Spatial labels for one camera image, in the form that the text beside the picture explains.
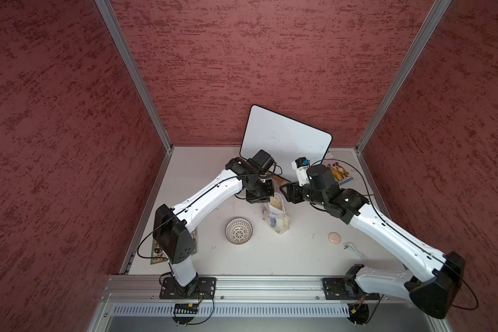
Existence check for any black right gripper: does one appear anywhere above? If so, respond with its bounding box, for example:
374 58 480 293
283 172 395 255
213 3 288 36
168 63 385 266
279 179 326 204

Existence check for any clear oats bag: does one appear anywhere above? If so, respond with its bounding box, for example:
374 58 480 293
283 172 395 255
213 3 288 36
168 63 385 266
262 192 291 235

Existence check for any patterned white breakfast bowl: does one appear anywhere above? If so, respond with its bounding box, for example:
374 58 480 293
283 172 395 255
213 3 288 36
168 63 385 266
225 218 253 245

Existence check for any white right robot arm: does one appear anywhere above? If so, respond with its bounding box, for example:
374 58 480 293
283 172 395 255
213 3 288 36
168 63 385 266
280 158 466 319

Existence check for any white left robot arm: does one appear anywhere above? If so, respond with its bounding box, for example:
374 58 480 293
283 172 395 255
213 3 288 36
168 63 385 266
152 149 276 288

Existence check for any colourful magazine right back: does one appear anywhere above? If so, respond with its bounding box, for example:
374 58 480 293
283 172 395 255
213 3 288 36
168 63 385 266
322 153 354 185

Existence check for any white board black rim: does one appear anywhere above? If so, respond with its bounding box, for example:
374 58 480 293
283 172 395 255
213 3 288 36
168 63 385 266
239 105 333 182

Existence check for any pink round puff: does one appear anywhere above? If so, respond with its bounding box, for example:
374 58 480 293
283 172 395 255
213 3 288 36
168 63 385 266
328 232 341 246

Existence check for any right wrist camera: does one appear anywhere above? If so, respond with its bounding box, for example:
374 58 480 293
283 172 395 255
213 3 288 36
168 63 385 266
291 157 310 187

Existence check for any white coiled cable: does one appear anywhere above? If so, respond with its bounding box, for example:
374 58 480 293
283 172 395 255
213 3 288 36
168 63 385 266
342 241 369 262

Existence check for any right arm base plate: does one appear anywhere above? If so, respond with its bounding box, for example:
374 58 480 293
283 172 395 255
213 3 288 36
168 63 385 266
322 277 380 301

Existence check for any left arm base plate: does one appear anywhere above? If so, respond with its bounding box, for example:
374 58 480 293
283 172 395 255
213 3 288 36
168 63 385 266
159 276 217 300

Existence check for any aluminium front rail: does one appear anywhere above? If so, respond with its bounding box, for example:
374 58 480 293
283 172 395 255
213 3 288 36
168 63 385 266
99 273 439 304

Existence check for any right aluminium corner post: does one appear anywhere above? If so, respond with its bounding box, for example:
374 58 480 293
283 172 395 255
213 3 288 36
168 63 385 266
356 0 452 154

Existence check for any aluminium corner post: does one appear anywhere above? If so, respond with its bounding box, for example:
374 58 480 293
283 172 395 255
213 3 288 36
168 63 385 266
95 0 173 154
356 0 452 154

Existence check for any left aluminium corner post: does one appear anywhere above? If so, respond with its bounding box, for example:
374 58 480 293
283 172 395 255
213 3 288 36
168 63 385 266
95 0 173 154

